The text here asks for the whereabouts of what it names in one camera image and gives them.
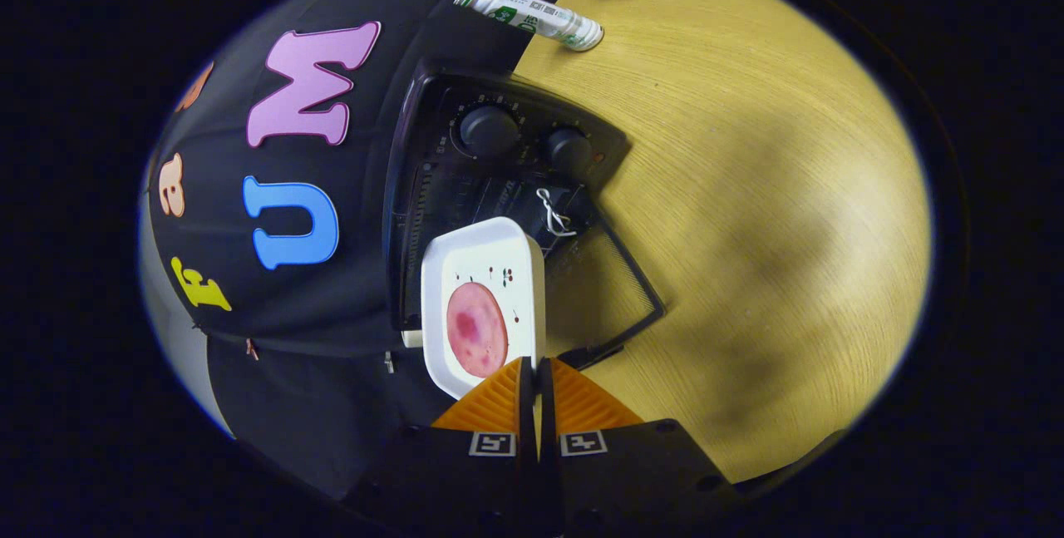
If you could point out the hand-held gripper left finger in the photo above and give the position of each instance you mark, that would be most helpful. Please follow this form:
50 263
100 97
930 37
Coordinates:
465 480

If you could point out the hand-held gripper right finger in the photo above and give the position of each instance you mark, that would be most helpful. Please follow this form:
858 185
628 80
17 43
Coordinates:
623 480

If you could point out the pink ham slice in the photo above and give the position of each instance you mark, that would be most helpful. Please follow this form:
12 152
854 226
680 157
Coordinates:
478 330

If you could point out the white square plate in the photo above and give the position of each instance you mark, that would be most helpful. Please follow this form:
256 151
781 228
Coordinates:
482 247

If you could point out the black toaster oven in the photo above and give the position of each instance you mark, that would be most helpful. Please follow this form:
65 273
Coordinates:
490 130

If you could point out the black backdrop cloth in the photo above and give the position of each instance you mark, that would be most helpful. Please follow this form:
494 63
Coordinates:
291 313

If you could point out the red clip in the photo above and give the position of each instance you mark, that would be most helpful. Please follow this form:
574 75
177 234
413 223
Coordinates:
252 348

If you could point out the white green drink bottle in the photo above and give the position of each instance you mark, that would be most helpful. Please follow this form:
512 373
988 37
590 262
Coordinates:
532 16

